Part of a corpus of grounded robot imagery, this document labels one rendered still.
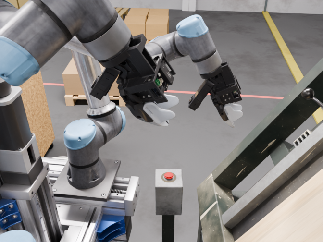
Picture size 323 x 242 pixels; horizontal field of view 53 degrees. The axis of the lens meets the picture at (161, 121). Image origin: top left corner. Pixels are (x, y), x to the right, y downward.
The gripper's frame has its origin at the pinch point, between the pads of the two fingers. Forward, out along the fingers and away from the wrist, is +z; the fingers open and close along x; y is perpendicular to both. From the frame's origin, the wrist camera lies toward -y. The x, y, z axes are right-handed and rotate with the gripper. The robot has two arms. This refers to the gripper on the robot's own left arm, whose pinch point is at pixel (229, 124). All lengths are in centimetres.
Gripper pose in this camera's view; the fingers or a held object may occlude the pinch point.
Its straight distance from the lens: 105.4
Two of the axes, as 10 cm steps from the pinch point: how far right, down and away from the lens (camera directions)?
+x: 1.5, -5.4, 8.3
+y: 8.7, -3.2, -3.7
